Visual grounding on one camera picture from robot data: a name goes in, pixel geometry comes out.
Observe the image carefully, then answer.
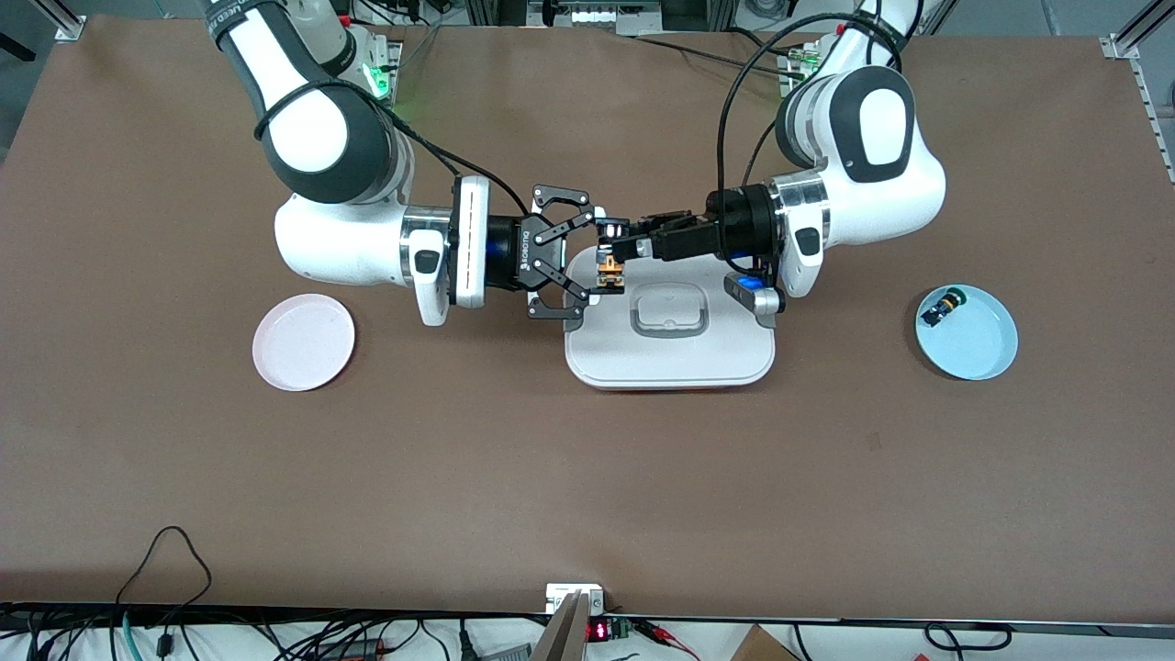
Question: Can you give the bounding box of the aluminium frame with perforated strip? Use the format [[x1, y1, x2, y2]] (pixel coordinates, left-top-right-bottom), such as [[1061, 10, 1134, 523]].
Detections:
[[1105, 0, 1175, 186]]

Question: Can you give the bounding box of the orange push-button switch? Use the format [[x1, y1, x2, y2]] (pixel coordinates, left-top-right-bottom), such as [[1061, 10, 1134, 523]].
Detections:
[[594, 220, 632, 297]]

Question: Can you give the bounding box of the black power adapter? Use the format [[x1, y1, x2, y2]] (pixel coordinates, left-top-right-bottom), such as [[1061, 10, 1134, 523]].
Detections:
[[316, 637, 388, 661]]

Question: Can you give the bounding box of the blue switch with green button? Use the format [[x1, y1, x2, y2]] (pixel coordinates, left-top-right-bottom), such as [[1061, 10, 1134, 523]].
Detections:
[[920, 286, 968, 330]]

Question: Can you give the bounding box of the white metal bracket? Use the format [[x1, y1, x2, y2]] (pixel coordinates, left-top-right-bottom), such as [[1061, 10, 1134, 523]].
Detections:
[[544, 583, 608, 615]]

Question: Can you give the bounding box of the aluminium frame corner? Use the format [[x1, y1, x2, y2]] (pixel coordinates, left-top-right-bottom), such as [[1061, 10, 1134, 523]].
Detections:
[[35, 0, 89, 43]]

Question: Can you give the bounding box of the white lidded plastic box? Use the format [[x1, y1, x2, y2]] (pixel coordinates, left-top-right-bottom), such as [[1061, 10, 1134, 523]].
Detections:
[[564, 250, 778, 393]]

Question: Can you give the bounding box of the aluminium profile bar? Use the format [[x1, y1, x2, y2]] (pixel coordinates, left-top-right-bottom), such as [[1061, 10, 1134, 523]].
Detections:
[[529, 590, 589, 661]]

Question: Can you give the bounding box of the thick black power cable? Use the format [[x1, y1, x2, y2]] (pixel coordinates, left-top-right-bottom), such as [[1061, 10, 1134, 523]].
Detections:
[[632, 26, 800, 82]]

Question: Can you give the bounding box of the brown cardboard piece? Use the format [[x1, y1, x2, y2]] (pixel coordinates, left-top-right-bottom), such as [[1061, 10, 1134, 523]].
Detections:
[[729, 624, 801, 661]]

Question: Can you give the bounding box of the lit power strip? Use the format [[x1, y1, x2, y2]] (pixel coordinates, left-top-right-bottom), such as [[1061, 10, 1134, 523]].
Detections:
[[527, 0, 664, 36]]

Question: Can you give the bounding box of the red and black clip lead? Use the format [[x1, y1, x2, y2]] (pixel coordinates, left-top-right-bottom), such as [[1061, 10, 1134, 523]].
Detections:
[[633, 619, 700, 661]]

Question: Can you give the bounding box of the light blue round plate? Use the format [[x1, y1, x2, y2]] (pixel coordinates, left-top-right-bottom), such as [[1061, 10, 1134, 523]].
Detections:
[[914, 285, 1019, 382]]

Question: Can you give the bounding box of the looped black cable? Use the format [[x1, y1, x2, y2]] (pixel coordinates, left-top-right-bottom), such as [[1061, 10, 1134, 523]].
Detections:
[[114, 525, 214, 634], [922, 622, 1016, 655]]

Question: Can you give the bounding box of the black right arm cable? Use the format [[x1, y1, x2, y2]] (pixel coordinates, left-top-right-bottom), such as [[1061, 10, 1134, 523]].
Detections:
[[254, 77, 535, 223]]

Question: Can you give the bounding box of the pink round plate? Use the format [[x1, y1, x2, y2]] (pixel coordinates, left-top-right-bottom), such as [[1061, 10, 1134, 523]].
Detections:
[[252, 294, 357, 393]]

